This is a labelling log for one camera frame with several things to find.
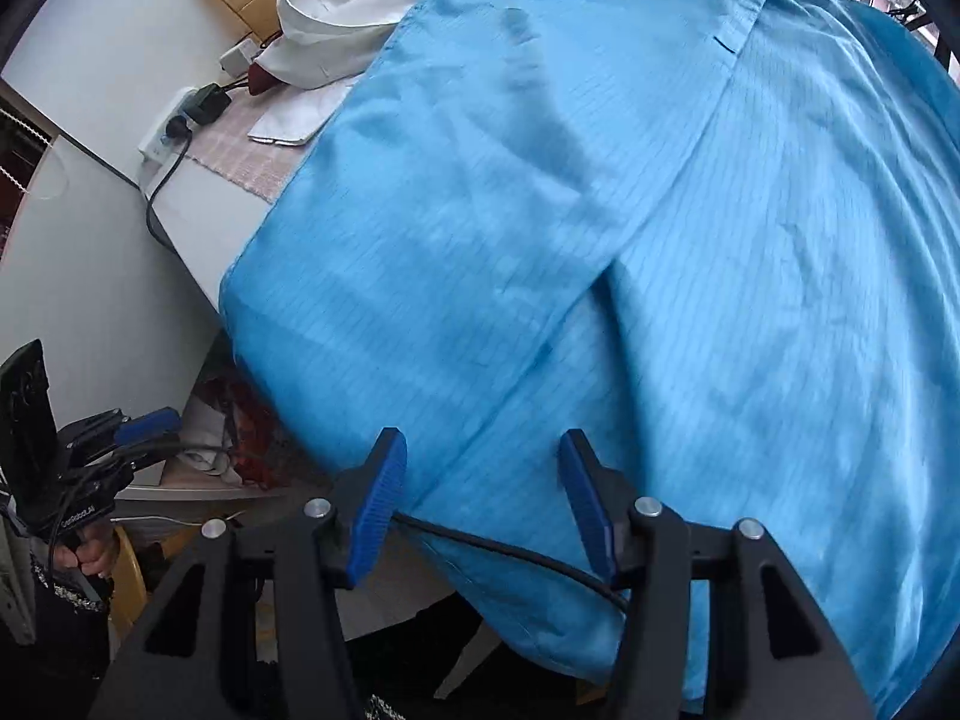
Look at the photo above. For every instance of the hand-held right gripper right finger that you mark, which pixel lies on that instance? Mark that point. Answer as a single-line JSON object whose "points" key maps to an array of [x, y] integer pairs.
{"points": [[592, 517]]}

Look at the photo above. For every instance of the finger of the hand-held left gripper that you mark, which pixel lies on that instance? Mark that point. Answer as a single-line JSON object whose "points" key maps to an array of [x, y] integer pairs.
{"points": [[150, 421], [154, 454]]}

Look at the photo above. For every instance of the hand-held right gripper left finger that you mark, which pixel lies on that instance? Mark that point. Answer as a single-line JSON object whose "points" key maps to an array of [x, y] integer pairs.
{"points": [[379, 510]]}

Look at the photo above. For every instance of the blue striped work coat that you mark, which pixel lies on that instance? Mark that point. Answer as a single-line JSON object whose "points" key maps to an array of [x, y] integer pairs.
{"points": [[600, 240]]}

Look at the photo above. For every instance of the person's left forearm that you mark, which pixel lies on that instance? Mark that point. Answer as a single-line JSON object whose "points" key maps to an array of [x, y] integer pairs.
{"points": [[60, 630]]}

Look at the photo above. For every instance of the person's left hand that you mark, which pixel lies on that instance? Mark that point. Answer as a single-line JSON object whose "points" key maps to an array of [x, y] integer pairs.
{"points": [[94, 551]]}

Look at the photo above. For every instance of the red patterned cloth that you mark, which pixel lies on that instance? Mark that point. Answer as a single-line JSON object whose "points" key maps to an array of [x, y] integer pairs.
{"points": [[255, 427]]}

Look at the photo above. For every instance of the white power strip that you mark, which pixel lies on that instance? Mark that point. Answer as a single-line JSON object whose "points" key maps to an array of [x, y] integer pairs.
{"points": [[161, 131]]}

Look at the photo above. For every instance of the black power adapter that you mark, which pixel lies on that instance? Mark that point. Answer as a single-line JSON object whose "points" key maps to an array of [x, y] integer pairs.
{"points": [[206, 103]]}

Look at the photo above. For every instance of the white charger plug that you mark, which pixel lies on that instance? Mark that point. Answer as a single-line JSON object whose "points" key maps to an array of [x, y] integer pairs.
{"points": [[238, 55]]}

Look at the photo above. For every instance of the white garment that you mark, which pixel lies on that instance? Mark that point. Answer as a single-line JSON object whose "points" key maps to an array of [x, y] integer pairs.
{"points": [[337, 22]]}

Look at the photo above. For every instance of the black tripod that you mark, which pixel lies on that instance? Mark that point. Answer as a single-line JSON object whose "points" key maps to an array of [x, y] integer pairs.
{"points": [[939, 45]]}

